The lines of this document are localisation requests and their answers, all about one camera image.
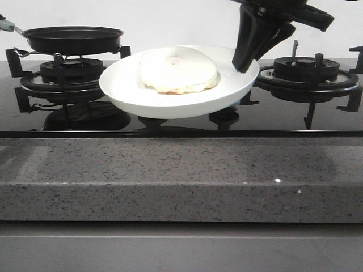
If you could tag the black glass cooktop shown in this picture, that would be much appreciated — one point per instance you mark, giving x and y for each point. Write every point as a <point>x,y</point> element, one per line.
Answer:
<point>261,113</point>

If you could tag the grey cabinet front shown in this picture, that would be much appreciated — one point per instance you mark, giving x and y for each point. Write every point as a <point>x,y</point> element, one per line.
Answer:
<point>180,247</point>

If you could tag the right black pan support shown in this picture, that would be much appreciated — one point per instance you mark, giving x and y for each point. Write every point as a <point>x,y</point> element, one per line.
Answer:
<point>314,92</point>

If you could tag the black pan support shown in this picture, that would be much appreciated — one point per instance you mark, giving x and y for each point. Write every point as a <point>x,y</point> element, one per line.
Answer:
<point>71,100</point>
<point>314,92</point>

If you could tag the right black gas burner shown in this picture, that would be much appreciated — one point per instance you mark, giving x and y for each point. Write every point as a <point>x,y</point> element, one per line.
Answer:
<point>303,69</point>

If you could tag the black frying pan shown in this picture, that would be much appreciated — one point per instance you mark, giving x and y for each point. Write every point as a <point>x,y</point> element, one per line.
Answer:
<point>69,40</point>

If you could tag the white round plate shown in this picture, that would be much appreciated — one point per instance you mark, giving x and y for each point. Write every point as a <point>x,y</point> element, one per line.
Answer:
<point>122,83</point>

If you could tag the left black gas burner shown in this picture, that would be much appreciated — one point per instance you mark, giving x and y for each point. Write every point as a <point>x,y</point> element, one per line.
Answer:
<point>74,70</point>

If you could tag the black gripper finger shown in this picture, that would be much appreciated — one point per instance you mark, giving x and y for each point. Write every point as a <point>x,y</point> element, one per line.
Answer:
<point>276,36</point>
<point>254,34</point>

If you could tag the left black pan support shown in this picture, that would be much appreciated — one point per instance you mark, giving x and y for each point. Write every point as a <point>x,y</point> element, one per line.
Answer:
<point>71,100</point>

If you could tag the black gas burner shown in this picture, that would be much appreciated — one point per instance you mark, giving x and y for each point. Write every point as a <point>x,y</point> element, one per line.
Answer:
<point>303,69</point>
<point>74,70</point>

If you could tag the fried egg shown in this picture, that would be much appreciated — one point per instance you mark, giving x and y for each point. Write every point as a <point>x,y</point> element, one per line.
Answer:
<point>178,70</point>

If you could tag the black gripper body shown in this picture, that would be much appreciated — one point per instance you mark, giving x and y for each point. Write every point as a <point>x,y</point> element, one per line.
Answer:
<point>289,11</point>

